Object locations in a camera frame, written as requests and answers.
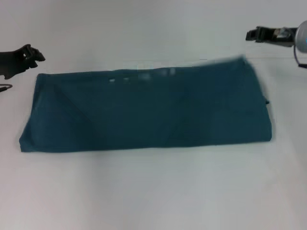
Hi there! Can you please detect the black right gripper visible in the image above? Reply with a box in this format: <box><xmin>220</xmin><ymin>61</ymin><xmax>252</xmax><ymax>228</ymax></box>
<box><xmin>245</xmin><ymin>25</ymin><xmax>298</xmax><ymax>48</ymax></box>

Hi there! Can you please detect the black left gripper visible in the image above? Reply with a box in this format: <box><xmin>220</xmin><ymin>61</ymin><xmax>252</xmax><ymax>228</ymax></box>
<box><xmin>0</xmin><ymin>44</ymin><xmax>46</xmax><ymax>80</ymax></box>

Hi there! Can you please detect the teal blue t-shirt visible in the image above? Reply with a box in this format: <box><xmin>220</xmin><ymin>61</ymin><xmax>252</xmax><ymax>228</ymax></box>
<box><xmin>19</xmin><ymin>54</ymin><xmax>273</xmax><ymax>153</ymax></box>

